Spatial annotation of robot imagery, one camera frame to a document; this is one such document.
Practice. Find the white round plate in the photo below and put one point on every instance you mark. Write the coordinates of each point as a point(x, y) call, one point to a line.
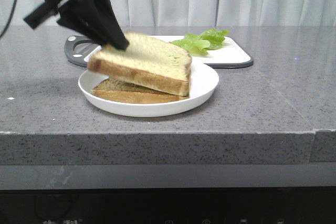
point(204, 80)

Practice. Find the toasted bread slice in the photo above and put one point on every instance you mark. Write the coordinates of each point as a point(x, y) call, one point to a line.
point(124, 92)
point(149, 62)

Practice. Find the green lettuce leaf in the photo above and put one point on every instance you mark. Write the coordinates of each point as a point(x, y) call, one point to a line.
point(211, 39)

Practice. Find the black appliance under counter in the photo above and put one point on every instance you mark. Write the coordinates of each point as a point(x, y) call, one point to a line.
point(170, 205)

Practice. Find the white cutting board grey rim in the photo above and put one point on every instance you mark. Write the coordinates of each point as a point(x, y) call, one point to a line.
point(79, 49)

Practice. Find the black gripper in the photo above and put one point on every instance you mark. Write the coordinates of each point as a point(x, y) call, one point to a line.
point(93, 18)

